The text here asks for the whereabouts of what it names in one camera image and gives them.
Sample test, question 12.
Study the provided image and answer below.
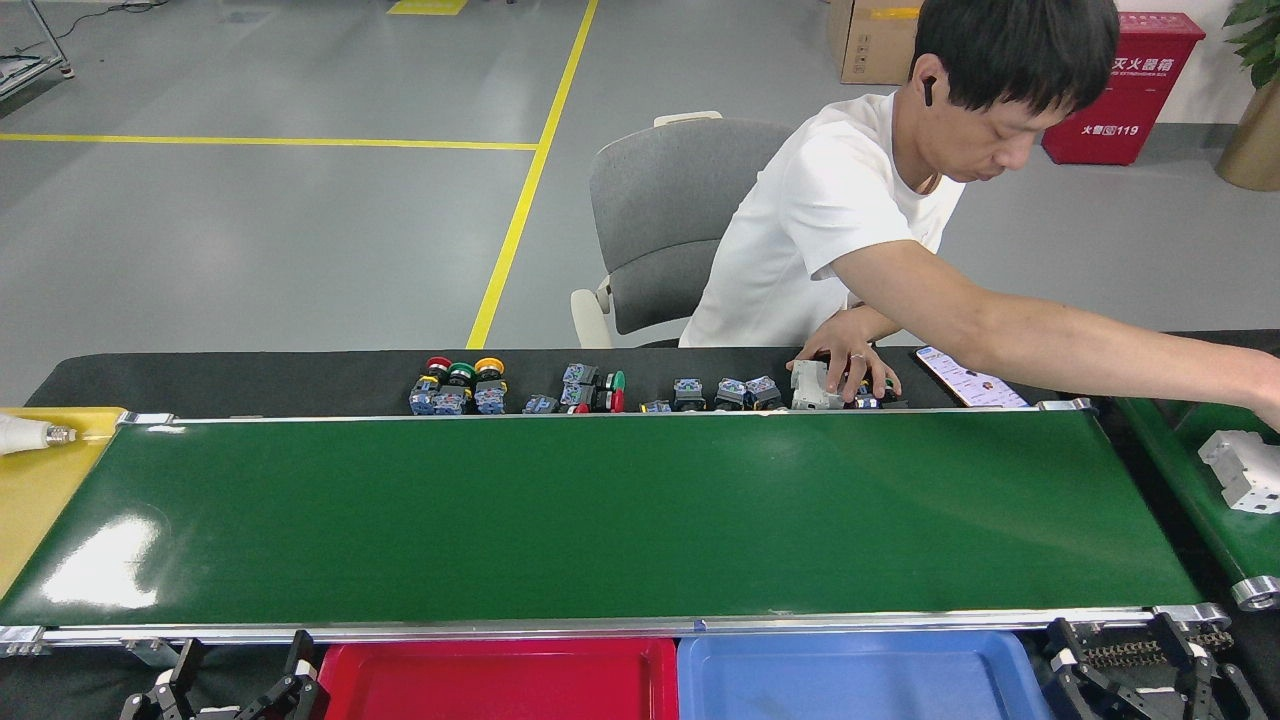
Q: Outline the potted green plant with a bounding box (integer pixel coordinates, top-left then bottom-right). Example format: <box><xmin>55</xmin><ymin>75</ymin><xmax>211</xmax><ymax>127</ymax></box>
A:
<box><xmin>1215</xmin><ymin>0</ymin><xmax>1280</xmax><ymax>193</ymax></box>

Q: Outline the narrow green conveyor belt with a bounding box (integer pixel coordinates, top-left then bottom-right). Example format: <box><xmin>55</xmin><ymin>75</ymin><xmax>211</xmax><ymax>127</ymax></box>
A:
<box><xmin>1115</xmin><ymin>395</ymin><xmax>1280</xmax><ymax>613</ymax></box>

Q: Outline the red plastic tray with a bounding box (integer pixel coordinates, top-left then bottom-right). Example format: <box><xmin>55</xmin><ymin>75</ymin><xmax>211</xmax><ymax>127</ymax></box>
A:
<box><xmin>318</xmin><ymin>638</ymin><xmax>681</xmax><ymax>720</ymax></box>

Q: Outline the blue plastic tray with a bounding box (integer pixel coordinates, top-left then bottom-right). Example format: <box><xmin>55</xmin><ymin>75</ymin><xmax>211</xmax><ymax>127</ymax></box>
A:
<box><xmin>677</xmin><ymin>630</ymin><xmax>1056</xmax><ymax>720</ymax></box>

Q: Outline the grey office chair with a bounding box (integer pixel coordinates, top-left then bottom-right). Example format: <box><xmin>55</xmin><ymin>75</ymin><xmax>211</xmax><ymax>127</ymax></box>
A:
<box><xmin>570</xmin><ymin>110</ymin><xmax>801</xmax><ymax>349</ymax></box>

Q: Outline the red fire extinguisher box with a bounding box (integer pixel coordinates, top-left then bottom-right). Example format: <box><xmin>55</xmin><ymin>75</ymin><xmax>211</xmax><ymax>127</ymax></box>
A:
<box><xmin>1040</xmin><ymin>12</ymin><xmax>1206</xmax><ymax>167</ymax></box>

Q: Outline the white light bulb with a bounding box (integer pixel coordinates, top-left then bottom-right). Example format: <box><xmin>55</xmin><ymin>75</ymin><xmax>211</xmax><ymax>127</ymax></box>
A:
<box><xmin>0</xmin><ymin>412</ymin><xmax>79</xmax><ymax>457</ymax></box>

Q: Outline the white circuit breaker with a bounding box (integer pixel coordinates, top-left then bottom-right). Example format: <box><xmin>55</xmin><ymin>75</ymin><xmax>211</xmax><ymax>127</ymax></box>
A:
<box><xmin>1197</xmin><ymin>430</ymin><xmax>1280</xmax><ymax>516</ymax></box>
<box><xmin>790</xmin><ymin>360</ymin><xmax>846</xmax><ymax>411</ymax></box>

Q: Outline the yellow plastic tray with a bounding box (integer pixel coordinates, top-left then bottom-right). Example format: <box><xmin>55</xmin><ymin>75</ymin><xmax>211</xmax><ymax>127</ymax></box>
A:
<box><xmin>0</xmin><ymin>406</ymin><xmax>129</xmax><ymax>601</ymax></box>

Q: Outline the metal frame cart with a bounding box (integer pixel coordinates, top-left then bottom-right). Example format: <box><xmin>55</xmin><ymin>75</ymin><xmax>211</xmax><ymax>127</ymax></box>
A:
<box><xmin>0</xmin><ymin>0</ymin><xmax>76</xmax><ymax>101</ymax></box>

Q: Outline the cardboard box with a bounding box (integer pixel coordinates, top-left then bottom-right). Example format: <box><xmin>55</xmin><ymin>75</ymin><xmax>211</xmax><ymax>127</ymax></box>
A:
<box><xmin>826</xmin><ymin>0</ymin><xmax>923</xmax><ymax>86</ymax></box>

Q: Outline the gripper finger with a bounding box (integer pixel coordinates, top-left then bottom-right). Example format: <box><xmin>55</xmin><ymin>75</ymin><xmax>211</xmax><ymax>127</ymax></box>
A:
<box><xmin>235</xmin><ymin>630</ymin><xmax>331</xmax><ymax>720</ymax></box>
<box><xmin>120</xmin><ymin>638</ymin><xmax>206</xmax><ymax>720</ymax></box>
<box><xmin>1045</xmin><ymin>617</ymin><xmax>1151</xmax><ymax>720</ymax></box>
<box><xmin>1150</xmin><ymin>611</ymin><xmax>1271</xmax><ymax>720</ymax></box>

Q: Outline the smartphone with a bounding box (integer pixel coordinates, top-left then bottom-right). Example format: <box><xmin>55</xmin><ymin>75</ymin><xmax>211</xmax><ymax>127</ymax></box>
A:
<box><xmin>915</xmin><ymin>346</ymin><xmax>1031</xmax><ymax>409</ymax></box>

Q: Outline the person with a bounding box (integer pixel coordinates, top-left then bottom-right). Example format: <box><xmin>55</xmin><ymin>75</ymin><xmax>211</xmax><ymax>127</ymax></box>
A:
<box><xmin>678</xmin><ymin>0</ymin><xmax>1121</xmax><ymax>349</ymax></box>

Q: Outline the long green conveyor belt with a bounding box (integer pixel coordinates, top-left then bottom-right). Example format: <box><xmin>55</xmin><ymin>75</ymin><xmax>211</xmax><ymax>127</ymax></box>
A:
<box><xmin>0</xmin><ymin>398</ymin><xmax>1231</xmax><ymax>661</ymax></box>

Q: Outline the person's left hand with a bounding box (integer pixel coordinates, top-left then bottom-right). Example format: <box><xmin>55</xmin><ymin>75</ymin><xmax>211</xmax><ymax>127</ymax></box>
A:
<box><xmin>786</xmin><ymin>310</ymin><xmax>903</xmax><ymax>403</ymax></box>

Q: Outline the black drive chain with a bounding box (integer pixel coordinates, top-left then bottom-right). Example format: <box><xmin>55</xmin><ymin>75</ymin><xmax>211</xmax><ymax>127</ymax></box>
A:
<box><xmin>1083</xmin><ymin>630</ymin><xmax>1236</xmax><ymax>669</ymax></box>

